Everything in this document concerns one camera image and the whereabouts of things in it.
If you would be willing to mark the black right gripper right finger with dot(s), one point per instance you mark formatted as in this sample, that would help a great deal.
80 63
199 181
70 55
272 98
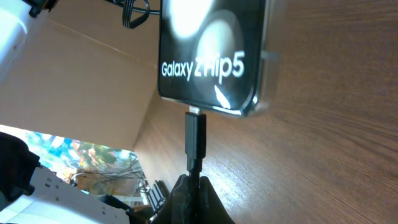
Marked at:
212 210

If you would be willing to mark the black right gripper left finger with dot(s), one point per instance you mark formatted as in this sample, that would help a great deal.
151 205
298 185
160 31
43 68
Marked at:
179 207

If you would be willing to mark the black smartphone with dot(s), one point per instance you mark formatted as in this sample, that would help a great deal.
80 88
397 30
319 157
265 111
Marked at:
210 53

